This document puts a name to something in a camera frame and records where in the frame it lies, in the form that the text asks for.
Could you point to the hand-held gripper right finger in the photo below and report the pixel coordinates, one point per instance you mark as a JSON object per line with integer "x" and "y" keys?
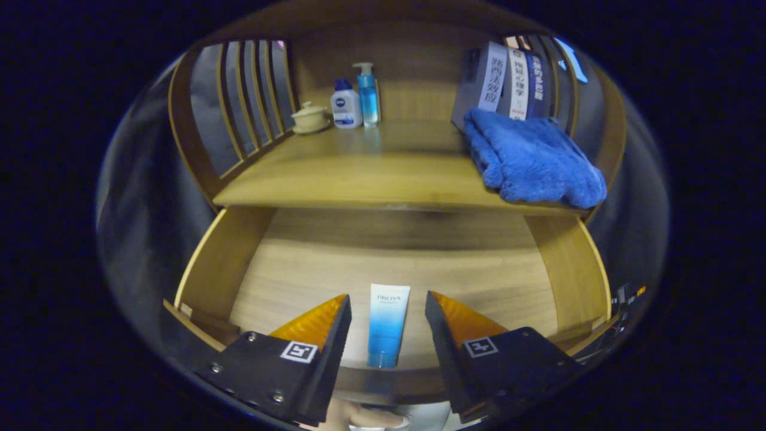
{"x": 443, "y": 353}

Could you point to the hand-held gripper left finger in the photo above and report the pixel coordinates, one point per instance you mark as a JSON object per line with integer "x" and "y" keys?
{"x": 332, "y": 359}

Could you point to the blue and white tube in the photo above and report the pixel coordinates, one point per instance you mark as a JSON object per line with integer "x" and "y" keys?
{"x": 388, "y": 323}

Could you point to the wooden drawer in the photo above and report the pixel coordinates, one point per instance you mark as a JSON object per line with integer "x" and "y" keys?
{"x": 311, "y": 269}

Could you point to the wooden countertop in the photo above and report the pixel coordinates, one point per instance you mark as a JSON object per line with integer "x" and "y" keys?
{"x": 371, "y": 173}

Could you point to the wooden cabinet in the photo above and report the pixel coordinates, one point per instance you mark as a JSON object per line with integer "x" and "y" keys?
{"x": 413, "y": 66}

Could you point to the orange and black clamp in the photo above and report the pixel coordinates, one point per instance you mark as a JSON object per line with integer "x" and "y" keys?
{"x": 625, "y": 296}

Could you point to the blue towel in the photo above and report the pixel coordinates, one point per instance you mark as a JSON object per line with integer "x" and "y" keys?
{"x": 532, "y": 158}

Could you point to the black backdrop cloth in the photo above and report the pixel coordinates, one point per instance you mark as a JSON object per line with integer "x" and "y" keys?
{"x": 143, "y": 209}

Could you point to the beige lidded cup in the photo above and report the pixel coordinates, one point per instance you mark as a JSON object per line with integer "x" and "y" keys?
{"x": 310, "y": 118}

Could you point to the white bottle with blue cap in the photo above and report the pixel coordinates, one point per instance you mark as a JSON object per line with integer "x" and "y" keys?
{"x": 346, "y": 108}

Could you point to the blue pump bottle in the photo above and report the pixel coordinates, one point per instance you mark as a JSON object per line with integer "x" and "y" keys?
{"x": 368, "y": 99}

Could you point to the grey book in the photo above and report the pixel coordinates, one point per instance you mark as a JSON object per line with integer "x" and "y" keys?
{"x": 479, "y": 81}

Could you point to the white book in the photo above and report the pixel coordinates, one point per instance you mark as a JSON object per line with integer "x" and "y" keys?
{"x": 517, "y": 84}

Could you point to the dark blue book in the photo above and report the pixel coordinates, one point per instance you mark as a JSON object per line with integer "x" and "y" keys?
{"x": 538, "y": 87}

